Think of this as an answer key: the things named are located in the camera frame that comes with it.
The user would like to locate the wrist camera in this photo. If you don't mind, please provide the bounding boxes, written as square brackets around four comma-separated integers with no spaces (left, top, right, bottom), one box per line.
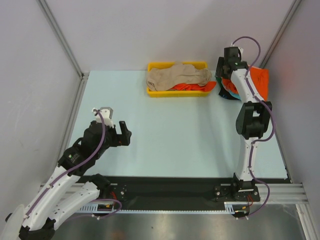
[92,107,114,128]
[237,47,244,59]

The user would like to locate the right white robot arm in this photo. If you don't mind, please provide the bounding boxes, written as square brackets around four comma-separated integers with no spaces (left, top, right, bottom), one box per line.
[214,46,272,202]

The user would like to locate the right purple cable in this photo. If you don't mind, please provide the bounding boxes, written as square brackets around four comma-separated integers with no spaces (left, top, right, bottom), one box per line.
[231,36,276,221]

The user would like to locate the right aluminium frame post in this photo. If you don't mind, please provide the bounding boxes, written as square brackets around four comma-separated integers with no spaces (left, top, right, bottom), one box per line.
[259,0,304,69]

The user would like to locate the white slotted cable duct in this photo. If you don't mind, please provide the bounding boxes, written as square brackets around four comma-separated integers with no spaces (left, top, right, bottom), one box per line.
[74,201,251,215]

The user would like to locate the purple cable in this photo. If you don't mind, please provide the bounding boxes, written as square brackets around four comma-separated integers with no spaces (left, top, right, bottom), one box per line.
[231,36,276,221]
[23,109,123,221]

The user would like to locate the orange t-shirt in tray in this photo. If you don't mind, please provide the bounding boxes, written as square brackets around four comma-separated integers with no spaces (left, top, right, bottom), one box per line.
[171,81,217,92]

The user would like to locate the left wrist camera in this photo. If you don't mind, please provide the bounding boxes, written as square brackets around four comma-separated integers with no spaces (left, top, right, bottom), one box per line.
[92,107,114,128]

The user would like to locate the yellow plastic tray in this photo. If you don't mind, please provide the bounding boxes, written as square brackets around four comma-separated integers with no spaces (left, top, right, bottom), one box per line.
[146,61,210,98]

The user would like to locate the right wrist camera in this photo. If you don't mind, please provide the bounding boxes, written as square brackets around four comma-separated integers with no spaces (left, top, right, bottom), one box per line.
[237,47,244,59]

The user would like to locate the light blue folded t-shirt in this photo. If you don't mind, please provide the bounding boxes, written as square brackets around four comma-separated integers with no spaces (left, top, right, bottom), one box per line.
[229,91,241,100]

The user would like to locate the orange t-shirt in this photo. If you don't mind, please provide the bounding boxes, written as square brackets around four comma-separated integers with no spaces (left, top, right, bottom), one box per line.
[222,67,269,101]
[171,81,217,92]

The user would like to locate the left aluminium frame post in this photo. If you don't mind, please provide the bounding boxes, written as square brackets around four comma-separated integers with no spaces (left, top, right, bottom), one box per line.
[36,0,89,157]

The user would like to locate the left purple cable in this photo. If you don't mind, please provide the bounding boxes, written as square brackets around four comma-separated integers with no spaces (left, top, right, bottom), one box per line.
[23,109,123,221]

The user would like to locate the beige t-shirt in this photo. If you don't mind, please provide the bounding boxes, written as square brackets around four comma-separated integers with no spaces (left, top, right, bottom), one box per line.
[146,62,212,91]

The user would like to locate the black folded t-shirt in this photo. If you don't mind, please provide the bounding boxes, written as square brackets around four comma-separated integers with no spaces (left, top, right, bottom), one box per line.
[218,87,240,101]

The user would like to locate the aluminium frame post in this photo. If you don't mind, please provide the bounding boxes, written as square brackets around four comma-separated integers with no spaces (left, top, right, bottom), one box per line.
[36,0,89,157]
[259,0,304,69]

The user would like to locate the green folded t-shirt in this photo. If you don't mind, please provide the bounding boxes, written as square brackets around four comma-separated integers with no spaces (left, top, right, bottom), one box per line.
[215,76,223,88]

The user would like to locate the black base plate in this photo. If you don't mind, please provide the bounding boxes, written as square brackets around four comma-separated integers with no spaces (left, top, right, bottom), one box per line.
[49,174,293,211]

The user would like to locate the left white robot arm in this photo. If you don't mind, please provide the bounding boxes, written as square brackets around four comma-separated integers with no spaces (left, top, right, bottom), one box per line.
[0,121,132,240]

